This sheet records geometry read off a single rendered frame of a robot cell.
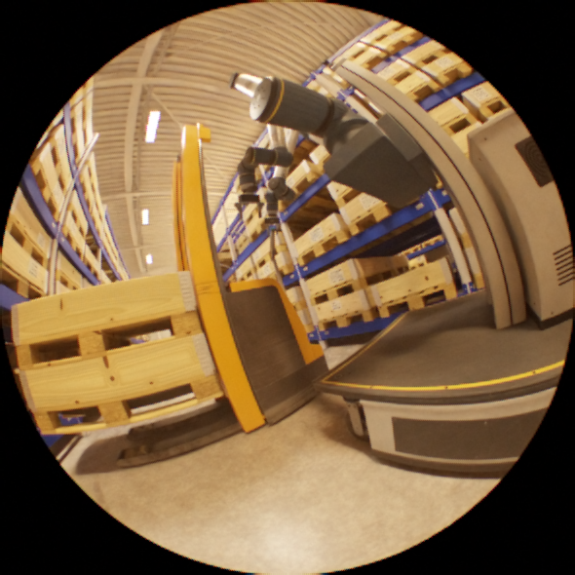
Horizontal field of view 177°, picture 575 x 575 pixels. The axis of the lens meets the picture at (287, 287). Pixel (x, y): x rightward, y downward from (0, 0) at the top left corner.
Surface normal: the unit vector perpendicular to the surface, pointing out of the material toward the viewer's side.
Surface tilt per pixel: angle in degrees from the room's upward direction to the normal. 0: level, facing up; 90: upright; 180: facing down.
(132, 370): 90
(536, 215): 90
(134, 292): 90
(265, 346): 90
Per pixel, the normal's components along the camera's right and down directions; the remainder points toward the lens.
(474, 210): -0.80, 0.18
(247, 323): 0.58, -0.29
